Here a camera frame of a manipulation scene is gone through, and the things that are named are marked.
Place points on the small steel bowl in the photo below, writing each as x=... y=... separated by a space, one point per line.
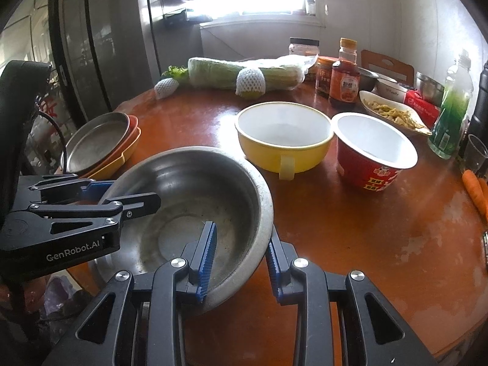
x=369 y=79

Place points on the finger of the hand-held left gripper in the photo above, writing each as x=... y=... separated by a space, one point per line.
x=133 y=204
x=91 y=188

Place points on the fruit in white foam net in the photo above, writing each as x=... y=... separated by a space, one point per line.
x=250 y=82
x=166 y=87

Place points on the steel cup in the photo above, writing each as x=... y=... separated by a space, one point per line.
x=430 y=87

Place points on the yellow shell-shaped plate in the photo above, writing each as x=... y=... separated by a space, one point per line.
x=122 y=158

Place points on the wrapped napa cabbage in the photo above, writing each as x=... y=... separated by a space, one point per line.
x=221 y=72

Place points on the orange carrot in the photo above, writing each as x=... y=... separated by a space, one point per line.
x=474 y=192

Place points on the green lettuce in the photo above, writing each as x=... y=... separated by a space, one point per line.
x=176 y=73

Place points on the clear plastic cup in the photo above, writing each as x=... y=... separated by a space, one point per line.
x=477 y=156

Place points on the pink plate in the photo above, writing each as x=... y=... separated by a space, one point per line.
x=133 y=127

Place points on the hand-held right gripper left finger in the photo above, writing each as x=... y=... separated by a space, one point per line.
x=206 y=263

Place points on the green liquid plastic bottle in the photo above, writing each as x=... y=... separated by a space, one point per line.
x=450 y=118

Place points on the white dish with food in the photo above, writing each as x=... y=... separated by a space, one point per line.
x=392 y=113

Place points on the large steel bowl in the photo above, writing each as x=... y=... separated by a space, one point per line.
x=190 y=190

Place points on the silver digital scale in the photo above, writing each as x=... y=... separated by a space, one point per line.
x=486 y=247

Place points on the red instant noodle bowl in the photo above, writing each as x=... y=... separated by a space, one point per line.
x=366 y=171

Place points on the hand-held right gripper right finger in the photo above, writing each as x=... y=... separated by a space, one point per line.
x=273 y=270

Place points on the grey refrigerator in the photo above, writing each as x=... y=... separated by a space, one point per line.
x=114 y=45

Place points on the black thermos flask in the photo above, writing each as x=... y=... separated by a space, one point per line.
x=481 y=114

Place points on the shallow steel plate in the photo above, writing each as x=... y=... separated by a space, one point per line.
x=95 y=141

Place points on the purple plastic bag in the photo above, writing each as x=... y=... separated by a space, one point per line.
x=61 y=293

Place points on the sauce bottle with orange cap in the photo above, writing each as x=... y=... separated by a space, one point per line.
x=344 y=84

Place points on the red tissue pack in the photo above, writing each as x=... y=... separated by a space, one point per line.
x=421 y=107

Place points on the white ceramic bowl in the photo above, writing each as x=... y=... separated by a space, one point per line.
x=390 y=90

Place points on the red sauce jar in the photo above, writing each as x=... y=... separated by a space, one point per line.
x=324 y=78

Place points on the small windowsill container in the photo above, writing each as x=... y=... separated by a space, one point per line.
x=310 y=7

